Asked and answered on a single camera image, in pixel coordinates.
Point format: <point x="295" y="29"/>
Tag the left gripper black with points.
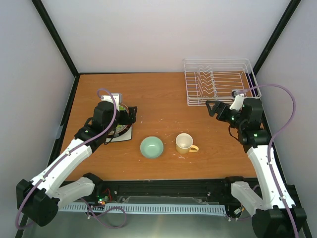
<point x="132" y="115"/>

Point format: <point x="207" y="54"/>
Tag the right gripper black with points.
<point x="222" y="106"/>

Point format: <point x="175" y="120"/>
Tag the white wire dish rack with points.
<point x="218" y="79"/>

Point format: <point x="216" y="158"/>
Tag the light green ceramic bowl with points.
<point x="151" y="147"/>

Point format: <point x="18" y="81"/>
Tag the yellow ceramic mug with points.
<point x="184" y="144"/>

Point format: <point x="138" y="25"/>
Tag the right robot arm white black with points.
<point x="274" y="213"/>

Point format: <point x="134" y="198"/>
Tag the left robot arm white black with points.
<point x="41" y="198"/>

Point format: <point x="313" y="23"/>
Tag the patterned round plate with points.
<point x="119" y="128"/>

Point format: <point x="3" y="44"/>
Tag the white square plate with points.
<point x="127" y="135"/>

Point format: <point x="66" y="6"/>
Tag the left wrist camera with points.
<point x="117" y="97"/>

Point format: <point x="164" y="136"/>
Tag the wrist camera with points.
<point x="238" y="99"/>
<point x="117" y="97"/>

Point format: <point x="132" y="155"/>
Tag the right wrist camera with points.
<point x="238" y="99"/>

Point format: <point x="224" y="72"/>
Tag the black frame rail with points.
<point x="210" y="190"/>

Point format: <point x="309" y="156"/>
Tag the light blue cable duct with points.
<point x="159" y="209"/>

